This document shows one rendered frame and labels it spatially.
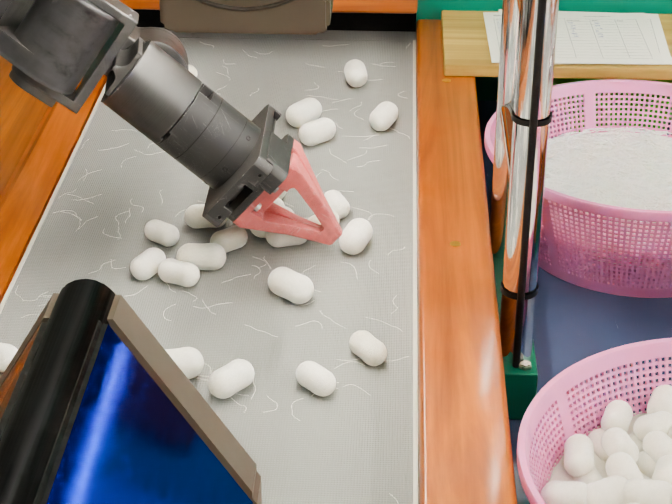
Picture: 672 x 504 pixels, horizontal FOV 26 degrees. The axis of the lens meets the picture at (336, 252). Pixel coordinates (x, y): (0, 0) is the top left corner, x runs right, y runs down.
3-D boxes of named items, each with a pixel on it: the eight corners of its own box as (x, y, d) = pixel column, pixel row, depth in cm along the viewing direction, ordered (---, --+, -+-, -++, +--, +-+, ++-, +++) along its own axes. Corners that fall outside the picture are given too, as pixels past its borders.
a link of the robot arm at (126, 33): (4, 78, 102) (70, -23, 101) (19, 46, 113) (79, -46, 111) (147, 169, 106) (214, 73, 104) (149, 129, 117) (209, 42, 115)
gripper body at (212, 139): (287, 116, 112) (213, 55, 110) (279, 174, 103) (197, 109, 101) (234, 172, 114) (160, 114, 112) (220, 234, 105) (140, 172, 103)
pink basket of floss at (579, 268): (653, 357, 111) (667, 248, 106) (416, 229, 129) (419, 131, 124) (853, 248, 126) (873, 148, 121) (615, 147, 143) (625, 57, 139)
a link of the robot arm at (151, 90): (87, 100, 102) (138, 39, 101) (92, 79, 109) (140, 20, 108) (164, 160, 105) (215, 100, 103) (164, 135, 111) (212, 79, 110)
